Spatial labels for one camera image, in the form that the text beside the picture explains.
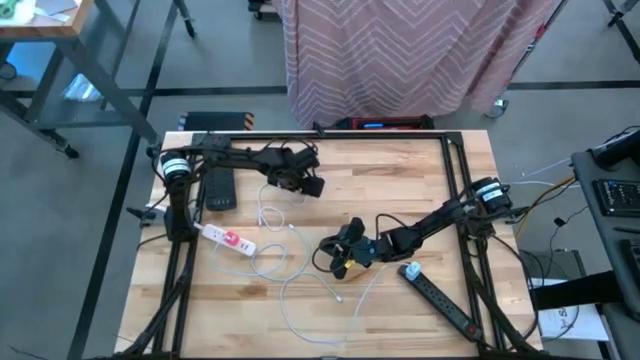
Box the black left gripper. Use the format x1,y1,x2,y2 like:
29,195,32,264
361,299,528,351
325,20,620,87
267,147,326,199

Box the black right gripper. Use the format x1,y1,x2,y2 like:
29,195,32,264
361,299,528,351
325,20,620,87
330,216,399,280

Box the medium white USB cable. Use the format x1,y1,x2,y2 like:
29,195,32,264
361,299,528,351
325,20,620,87
212,239,345,304

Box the thick white USB cable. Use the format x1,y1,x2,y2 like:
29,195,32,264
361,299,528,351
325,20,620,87
278,222,411,346

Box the white power strip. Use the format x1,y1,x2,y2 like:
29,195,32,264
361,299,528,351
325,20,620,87
192,222,259,258

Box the black red tool case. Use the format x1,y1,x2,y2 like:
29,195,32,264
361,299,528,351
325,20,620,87
330,113,436,132

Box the short black power strip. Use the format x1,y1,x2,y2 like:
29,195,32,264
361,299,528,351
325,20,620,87
204,166,239,213

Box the long black power strip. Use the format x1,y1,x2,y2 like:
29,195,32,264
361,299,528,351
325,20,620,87
396,263,485,344

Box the black case yellow stripes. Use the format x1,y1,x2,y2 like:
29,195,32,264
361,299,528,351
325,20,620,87
176,110,256,133

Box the pink chevron cloth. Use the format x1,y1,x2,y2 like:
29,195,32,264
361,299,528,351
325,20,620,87
279,0,565,130

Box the metal rack cart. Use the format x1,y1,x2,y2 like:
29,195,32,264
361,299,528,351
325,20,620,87
483,0,572,121

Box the black stand leg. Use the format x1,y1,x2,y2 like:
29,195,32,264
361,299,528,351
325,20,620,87
171,0,198,40

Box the grey metal box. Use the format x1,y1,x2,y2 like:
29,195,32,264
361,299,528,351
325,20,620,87
518,248,587,281

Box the white printed paper sheet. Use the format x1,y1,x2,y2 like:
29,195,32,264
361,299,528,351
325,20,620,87
529,277,612,344

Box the grey desk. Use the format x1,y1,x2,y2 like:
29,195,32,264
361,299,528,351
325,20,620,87
569,128,640,360

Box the black keyboard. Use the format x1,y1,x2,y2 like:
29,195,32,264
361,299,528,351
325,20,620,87
592,177,640,219
618,237,640,282

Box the black desk device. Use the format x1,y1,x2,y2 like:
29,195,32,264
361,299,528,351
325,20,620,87
587,128,640,172

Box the wooden workbench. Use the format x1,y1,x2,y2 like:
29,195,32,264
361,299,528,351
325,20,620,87
0,0,162,160

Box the black tripod legs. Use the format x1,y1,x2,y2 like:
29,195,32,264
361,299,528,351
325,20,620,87
601,0,640,54

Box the thin coiled white cable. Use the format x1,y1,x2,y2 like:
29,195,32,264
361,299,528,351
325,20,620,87
255,182,307,234

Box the white wall charger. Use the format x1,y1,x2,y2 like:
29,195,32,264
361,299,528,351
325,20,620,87
403,260,424,283

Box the black table frame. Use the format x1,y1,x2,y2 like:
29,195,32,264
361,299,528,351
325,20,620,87
113,129,545,360

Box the yellow cable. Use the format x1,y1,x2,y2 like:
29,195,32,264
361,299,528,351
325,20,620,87
514,174,577,237

